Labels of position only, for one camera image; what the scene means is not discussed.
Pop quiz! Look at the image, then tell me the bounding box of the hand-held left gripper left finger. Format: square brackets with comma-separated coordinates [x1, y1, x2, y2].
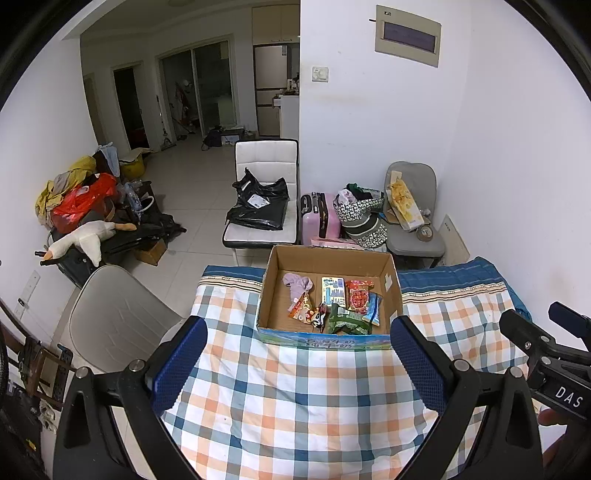
[53, 315, 208, 480]

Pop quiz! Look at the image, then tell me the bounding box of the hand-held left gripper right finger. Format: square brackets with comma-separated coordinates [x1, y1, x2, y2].
[390, 316, 544, 480]

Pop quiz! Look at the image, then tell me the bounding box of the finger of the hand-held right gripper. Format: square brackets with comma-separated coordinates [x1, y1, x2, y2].
[499, 309, 565, 358]
[549, 302, 591, 349]

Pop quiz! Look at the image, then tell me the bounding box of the long blue packet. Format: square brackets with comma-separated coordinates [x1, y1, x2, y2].
[362, 292, 384, 326]

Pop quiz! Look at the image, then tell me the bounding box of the green snack packet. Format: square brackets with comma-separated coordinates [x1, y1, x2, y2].
[323, 302, 373, 336]

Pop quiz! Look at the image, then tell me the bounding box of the red snack packet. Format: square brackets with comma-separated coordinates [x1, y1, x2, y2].
[345, 280, 375, 312]

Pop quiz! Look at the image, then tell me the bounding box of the printed cardboard box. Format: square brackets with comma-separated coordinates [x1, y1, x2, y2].
[256, 244, 404, 352]

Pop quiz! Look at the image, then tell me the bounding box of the yellow blue packet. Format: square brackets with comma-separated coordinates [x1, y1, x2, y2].
[320, 276, 346, 307]

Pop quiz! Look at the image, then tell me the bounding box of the orange snack packet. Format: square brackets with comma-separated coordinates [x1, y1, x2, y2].
[288, 295, 327, 329]

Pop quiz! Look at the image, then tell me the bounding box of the purple cloth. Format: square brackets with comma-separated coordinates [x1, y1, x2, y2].
[282, 272, 315, 305]

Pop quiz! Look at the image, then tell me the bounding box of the person's right hand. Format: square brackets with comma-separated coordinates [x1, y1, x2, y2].
[537, 408, 578, 472]

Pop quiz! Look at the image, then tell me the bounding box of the grey shell chair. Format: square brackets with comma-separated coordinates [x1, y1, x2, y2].
[68, 264, 195, 374]

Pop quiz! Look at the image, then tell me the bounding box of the small cardboard box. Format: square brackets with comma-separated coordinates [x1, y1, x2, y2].
[134, 237, 168, 267]

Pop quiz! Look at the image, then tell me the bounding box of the grey padded chair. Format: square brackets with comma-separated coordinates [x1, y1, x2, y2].
[383, 161, 447, 259]

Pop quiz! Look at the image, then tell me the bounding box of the plaid blanket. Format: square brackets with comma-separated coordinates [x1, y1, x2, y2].
[159, 258, 534, 480]

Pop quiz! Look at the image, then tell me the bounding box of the pile of black luggage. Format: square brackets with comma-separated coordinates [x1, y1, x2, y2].
[34, 181, 188, 288]

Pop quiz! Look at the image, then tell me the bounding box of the dark wooden chair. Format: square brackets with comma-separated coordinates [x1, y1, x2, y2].
[0, 300, 75, 412]

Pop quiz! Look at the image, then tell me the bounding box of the black white patterned bag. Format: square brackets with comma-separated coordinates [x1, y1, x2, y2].
[333, 185, 389, 250]

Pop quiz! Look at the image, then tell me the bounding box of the white goose plush toy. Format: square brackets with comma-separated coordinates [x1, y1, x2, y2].
[45, 220, 139, 268]

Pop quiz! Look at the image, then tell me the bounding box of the yellow chip bag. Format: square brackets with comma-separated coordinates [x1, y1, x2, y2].
[387, 179, 424, 232]

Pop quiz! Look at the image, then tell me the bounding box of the pink suitcase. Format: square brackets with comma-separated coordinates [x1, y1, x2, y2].
[300, 192, 342, 245]

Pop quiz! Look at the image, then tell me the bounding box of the black plastic bag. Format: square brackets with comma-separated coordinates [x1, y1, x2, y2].
[225, 168, 290, 230]

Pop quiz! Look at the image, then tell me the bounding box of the red plastic bag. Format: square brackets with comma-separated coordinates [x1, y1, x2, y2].
[50, 174, 118, 234]

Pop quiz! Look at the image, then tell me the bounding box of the yellow bin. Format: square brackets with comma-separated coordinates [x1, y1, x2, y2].
[119, 148, 153, 182]

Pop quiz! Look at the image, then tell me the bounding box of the yellow cloth bundle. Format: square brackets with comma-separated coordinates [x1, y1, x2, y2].
[35, 156, 97, 227]

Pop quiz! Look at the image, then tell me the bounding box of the white leather chair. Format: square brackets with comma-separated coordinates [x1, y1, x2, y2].
[222, 139, 300, 250]

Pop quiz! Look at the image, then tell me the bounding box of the white refrigerator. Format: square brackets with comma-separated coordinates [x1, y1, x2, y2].
[252, 43, 301, 137]

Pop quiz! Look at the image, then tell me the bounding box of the white wall outlet strip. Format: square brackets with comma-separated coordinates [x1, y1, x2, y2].
[15, 271, 41, 317]

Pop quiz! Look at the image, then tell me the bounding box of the beige wall panel box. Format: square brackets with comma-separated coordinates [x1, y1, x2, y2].
[374, 4, 441, 68]

